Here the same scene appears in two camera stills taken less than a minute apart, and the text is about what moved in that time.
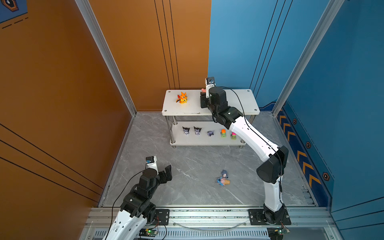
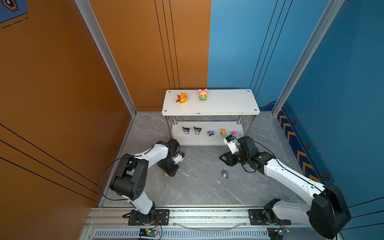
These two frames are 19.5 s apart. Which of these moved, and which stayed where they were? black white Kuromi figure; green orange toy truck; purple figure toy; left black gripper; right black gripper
Moved: left black gripper; right black gripper
Stayed: black white Kuromi figure; green orange toy truck; purple figure toy
